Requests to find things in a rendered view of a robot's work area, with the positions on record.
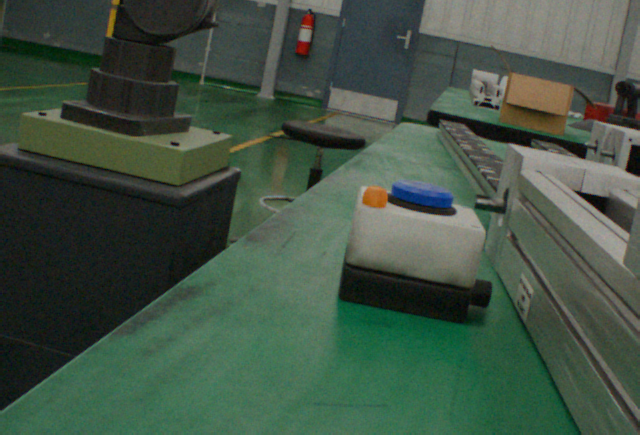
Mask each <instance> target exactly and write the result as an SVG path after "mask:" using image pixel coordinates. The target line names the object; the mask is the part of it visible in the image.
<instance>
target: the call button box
mask: <svg viewBox="0 0 640 435"><path fill-rule="evenodd" d="M366 188H367V187H366V186H365V187H360V188H359V190H358V192H357V197H356V202H355V207H354V211H353V216H352V221H351V226H350V232H349V238H348V244H347V246H346V251H345V256H344V261H343V266H342V273H341V280H340V287H339V297H340V298H341V299H343V300H348V301H353V302H358V303H363V304H368V305H372V306H377V307H382V308H387V309H392V310H397V311H401V312H406V313H411V314H416V315H421V316H426V317H430V318H435V319H440V320H445V321H450V322H451V321H455V322H459V323H461V322H464V321H465V320H466V318H467V313H468V309H469V305H473V306H478V307H482V308H486V307H488V305H489V303H490V299H491V295H492V283H491V281H488V280H483V279H479V278H476V273H477V269H478V266H479V264H480V260H481V256H482V252H483V248H484V243H485V239H486V232H485V230H484V228H483V226H482V225H481V223H480V221H479V220H478V218H477V216H476V214H475V213H474V211H473V210H472V209H471V208H469V207H466V206H459V205H454V204H452V207H449V208H442V207H433V206H427V205H421V204H417V203H413V202H410V201H406V200H403V199H400V198H397V197H395V196H393V195H392V194H391V192H390V191H387V195H388V201H387V206H386V208H377V207H371V206H367V205H364V204H362V203H361V201H362V196H363V192H364V191H365V190H366Z"/></svg>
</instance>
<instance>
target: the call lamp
mask: <svg viewBox="0 0 640 435"><path fill-rule="evenodd" d="M387 201H388V195H387V190H386V189H384V188H382V187H380V186H368V187H367V188H366V190H365V191H364V192H363V196H362V201H361V203H362V204H364V205H367V206H371V207H377V208H386V206H387Z"/></svg>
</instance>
